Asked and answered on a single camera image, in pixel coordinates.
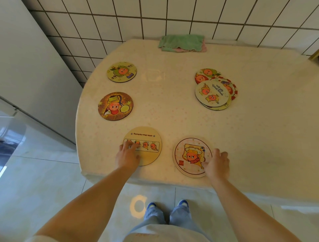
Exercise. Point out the person's left hand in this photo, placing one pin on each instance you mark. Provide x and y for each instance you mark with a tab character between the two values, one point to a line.
127	159

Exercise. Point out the person's right hand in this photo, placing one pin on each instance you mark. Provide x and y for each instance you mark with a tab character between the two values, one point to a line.
217	167

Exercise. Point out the person's right thumb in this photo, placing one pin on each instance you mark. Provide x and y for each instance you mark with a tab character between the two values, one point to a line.
206	165

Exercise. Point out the person's left thumb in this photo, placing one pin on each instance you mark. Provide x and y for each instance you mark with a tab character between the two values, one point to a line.
137	157

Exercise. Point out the cream round coaster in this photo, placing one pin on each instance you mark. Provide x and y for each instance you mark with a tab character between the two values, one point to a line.
149	139
212	93

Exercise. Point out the pink checkered round coaster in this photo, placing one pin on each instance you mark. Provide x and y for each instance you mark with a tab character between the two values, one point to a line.
189	152

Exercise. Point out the person's right forearm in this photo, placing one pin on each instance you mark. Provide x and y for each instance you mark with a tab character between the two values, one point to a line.
246	214

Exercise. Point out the person's left forearm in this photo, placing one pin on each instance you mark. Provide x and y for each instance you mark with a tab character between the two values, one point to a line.
87	209

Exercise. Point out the person's right blue shoe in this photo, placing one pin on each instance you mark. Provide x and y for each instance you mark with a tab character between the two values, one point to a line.
183	202

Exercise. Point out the person's blue shoe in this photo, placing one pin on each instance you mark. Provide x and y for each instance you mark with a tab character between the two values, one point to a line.
150	206
183	202

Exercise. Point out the cream patterned tablecloth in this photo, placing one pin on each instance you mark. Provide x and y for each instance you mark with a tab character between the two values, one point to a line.
249	139

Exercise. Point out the person's left blue shoe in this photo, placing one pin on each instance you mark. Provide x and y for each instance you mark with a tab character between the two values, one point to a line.
150	206

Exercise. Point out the brown round cartoon coaster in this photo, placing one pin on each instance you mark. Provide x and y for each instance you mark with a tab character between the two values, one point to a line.
115	106

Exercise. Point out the yellow round coaster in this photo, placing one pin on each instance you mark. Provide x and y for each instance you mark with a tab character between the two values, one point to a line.
219	108

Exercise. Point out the light blue trousers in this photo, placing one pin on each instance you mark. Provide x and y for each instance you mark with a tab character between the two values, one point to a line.
164	219

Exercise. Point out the cream round coaster, two figures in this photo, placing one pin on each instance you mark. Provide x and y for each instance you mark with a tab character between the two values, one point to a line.
212	93

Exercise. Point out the red-bordered round coaster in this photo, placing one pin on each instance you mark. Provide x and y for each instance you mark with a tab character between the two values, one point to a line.
231	87

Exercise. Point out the green round cartoon coaster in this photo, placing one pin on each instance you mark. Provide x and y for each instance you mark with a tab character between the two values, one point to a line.
122	71

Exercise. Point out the red round cartoon coaster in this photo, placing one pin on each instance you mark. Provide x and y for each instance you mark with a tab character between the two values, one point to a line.
200	78

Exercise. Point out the green-leaf round cartoon coaster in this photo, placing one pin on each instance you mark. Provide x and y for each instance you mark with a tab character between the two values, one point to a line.
208	72

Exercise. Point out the green folded cloth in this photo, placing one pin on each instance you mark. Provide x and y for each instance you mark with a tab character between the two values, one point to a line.
181	41

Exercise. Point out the white refrigerator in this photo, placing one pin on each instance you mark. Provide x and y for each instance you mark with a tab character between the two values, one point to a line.
30	74

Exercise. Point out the wooden chair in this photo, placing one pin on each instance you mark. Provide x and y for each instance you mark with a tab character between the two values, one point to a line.
314	54

